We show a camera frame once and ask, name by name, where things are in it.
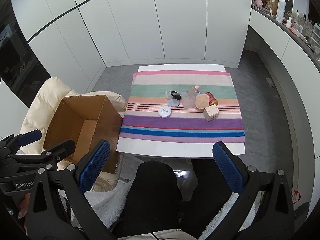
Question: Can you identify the tall white bottle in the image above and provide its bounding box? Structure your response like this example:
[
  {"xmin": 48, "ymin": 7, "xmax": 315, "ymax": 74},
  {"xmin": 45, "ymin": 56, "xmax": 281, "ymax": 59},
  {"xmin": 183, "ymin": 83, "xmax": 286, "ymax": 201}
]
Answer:
[{"xmin": 276, "ymin": 0, "xmax": 286, "ymax": 23}]

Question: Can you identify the person's left leg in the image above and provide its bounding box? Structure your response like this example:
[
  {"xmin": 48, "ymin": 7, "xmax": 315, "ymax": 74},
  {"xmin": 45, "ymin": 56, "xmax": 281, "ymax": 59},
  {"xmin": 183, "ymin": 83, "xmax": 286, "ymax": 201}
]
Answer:
[{"xmin": 110, "ymin": 160, "xmax": 183, "ymax": 238}]

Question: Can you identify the red and white bag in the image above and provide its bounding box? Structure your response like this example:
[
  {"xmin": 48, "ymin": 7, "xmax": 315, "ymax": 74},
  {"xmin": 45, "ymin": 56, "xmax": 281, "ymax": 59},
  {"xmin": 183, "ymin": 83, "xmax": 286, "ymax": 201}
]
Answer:
[{"xmin": 290, "ymin": 189, "xmax": 302, "ymax": 204}]

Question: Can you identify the cream padded chair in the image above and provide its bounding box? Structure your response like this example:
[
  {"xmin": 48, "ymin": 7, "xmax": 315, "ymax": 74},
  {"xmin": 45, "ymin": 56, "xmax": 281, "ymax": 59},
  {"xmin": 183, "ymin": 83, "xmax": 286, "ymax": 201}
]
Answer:
[{"xmin": 19, "ymin": 76, "xmax": 128, "ymax": 193}]

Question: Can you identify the brown cardboard box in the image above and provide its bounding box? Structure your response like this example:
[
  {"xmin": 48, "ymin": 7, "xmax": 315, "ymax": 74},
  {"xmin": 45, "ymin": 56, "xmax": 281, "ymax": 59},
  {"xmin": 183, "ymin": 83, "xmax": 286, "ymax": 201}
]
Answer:
[{"xmin": 42, "ymin": 94, "xmax": 123, "ymax": 174}]

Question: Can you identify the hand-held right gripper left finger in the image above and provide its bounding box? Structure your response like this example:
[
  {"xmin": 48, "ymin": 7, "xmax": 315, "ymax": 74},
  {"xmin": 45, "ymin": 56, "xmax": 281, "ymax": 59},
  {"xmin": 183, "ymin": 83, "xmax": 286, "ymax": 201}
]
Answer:
[{"xmin": 26, "ymin": 140, "xmax": 112, "ymax": 240}]

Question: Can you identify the printed cardboard shelf box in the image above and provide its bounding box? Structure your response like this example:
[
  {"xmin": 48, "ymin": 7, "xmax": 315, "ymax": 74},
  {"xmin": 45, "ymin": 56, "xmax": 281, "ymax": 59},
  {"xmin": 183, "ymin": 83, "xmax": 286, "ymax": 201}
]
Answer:
[{"xmin": 261, "ymin": 0, "xmax": 279, "ymax": 12}]

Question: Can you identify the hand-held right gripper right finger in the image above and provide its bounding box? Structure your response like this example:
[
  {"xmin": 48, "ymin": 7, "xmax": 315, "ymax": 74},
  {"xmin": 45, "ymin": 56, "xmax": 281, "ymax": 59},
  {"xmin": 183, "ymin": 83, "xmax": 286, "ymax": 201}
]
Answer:
[{"xmin": 212, "ymin": 141, "xmax": 295, "ymax": 240}]

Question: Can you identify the striped colourful cloth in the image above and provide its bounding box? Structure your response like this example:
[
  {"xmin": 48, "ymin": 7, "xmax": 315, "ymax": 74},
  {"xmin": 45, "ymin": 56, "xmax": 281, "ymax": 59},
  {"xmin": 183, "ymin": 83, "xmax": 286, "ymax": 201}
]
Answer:
[{"xmin": 118, "ymin": 70, "xmax": 245, "ymax": 143}]

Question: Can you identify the striped tablecloth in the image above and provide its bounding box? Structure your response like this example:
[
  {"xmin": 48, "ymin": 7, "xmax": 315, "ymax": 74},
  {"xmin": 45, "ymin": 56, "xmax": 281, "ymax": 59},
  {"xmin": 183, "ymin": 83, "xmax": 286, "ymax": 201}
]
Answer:
[{"xmin": 116, "ymin": 65, "xmax": 247, "ymax": 157}]

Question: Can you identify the small beige box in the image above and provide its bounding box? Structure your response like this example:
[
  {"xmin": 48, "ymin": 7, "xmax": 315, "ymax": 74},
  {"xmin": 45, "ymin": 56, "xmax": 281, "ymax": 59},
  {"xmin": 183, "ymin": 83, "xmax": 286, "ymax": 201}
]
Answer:
[{"xmin": 203, "ymin": 106, "xmax": 220, "ymax": 122}]

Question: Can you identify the person's left hand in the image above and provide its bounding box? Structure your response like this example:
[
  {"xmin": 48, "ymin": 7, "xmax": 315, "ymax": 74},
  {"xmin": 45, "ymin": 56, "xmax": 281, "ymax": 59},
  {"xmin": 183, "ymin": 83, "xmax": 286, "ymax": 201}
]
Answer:
[{"xmin": 16, "ymin": 197, "xmax": 32, "ymax": 220}]

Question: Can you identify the person's right leg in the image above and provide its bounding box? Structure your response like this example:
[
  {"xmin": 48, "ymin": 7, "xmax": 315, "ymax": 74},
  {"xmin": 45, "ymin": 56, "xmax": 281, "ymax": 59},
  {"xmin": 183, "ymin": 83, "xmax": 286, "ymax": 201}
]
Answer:
[{"xmin": 179, "ymin": 158, "xmax": 233, "ymax": 240}]

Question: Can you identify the person's leg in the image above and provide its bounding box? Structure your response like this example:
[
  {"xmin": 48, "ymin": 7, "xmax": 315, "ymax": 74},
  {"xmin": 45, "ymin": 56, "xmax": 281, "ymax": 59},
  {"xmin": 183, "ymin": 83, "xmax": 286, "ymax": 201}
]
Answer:
[
  {"xmin": 110, "ymin": 160, "xmax": 183, "ymax": 238},
  {"xmin": 179, "ymin": 158, "xmax": 233, "ymax": 240}
]

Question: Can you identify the white fleece garment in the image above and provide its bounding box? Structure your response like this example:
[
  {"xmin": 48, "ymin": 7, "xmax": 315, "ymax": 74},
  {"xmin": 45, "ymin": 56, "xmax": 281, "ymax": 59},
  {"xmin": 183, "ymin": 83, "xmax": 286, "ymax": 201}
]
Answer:
[{"xmin": 67, "ymin": 177, "xmax": 255, "ymax": 240}]

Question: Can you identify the clear bottle with pink cap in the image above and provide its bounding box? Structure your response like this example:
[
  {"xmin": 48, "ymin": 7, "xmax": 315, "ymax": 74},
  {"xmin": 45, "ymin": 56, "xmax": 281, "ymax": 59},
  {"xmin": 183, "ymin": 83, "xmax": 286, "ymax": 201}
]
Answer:
[{"xmin": 182, "ymin": 85, "xmax": 200, "ymax": 109}]

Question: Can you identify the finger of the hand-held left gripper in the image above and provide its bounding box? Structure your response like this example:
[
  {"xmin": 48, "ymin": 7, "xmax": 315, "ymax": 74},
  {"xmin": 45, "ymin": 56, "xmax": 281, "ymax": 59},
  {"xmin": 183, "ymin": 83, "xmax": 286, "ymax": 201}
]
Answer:
[
  {"xmin": 40, "ymin": 140, "xmax": 76, "ymax": 167},
  {"xmin": 0, "ymin": 129, "xmax": 42, "ymax": 155}
]

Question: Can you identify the beige powder puff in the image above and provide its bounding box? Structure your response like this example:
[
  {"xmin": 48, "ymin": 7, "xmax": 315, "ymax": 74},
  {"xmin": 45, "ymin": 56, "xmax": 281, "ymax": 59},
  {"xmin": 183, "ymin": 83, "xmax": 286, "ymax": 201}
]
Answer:
[{"xmin": 195, "ymin": 94, "xmax": 209, "ymax": 109}]

